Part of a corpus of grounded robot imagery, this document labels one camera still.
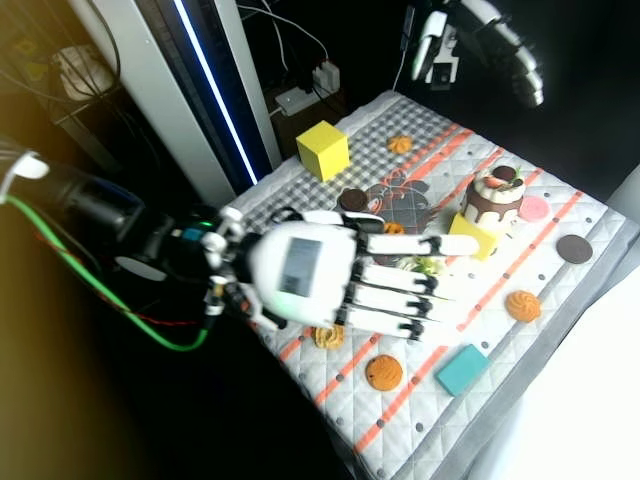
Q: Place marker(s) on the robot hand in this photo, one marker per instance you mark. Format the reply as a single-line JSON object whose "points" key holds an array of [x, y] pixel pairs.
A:
{"points": [[300, 270], [515, 50]]}

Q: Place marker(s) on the green white toy food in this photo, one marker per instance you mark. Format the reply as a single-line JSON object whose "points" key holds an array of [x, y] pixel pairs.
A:
{"points": [[425, 265]]}

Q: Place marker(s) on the chocolate drip toy cake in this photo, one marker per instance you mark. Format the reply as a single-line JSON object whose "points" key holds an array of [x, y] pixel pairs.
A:
{"points": [[492, 202]]}

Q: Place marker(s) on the yellow foam cube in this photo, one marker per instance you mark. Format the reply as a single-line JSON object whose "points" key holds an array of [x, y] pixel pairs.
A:
{"points": [[320, 142], [482, 242]]}

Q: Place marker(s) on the chocolate sandwich cookie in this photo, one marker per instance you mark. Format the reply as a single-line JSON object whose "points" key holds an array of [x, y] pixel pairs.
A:
{"points": [[353, 200]]}

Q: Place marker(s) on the orange pretzel cookie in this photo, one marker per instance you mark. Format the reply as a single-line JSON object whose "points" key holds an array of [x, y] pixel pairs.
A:
{"points": [[395, 228]]}

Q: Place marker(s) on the orange chip cookie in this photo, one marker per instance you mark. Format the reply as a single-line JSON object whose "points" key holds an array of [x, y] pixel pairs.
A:
{"points": [[384, 373]]}

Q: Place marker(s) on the brown box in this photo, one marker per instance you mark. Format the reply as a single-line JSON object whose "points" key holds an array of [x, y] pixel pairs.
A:
{"points": [[300, 132]]}

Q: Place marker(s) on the small orange swirl cookie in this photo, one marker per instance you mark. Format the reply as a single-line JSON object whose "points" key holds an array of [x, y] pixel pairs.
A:
{"points": [[400, 145]]}

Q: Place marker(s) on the pink round cookie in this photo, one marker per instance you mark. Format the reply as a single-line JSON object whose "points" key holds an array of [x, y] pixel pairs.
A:
{"points": [[535, 208]]}

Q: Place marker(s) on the white power strip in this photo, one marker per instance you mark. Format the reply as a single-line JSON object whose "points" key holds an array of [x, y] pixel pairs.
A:
{"points": [[295, 101]]}

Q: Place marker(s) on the white plug adapter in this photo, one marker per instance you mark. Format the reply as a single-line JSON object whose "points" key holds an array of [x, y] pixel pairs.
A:
{"points": [[326, 75]]}

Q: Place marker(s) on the flat teal block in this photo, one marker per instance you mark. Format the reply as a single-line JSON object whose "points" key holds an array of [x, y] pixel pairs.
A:
{"points": [[462, 370]]}

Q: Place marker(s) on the grey quilt with bear print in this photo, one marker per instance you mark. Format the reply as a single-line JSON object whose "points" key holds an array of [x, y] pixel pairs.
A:
{"points": [[475, 375]]}

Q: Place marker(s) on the dark brown round cookie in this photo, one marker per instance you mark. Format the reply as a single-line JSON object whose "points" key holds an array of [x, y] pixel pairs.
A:
{"points": [[575, 248]]}

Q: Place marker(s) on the white column with blue light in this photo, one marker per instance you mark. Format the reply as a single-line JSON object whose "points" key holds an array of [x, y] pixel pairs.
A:
{"points": [[150, 75]]}

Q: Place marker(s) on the white crumpled bag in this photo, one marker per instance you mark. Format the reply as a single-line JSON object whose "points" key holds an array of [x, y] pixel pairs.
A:
{"points": [[82, 70]]}

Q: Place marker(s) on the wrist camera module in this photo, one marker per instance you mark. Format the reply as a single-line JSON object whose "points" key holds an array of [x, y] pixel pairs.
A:
{"points": [[444, 72]]}

